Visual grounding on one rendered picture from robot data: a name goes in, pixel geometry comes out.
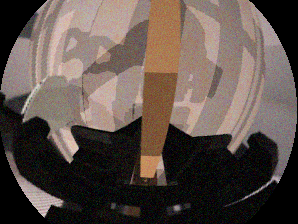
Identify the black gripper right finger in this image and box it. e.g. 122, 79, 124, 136
161, 124, 233, 185

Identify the long wooden rail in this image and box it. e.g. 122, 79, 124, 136
140, 0, 181, 177

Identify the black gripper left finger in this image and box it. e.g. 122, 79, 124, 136
71, 117, 142, 184

